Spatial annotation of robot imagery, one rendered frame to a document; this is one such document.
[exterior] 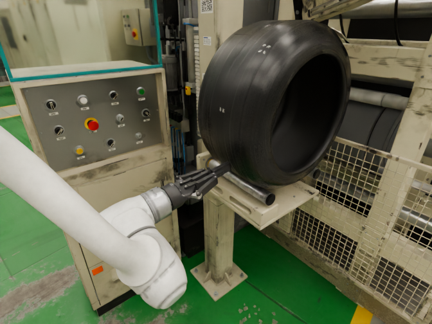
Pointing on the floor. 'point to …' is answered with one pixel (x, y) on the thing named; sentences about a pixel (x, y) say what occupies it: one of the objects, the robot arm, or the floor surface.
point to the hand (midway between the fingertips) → (220, 170)
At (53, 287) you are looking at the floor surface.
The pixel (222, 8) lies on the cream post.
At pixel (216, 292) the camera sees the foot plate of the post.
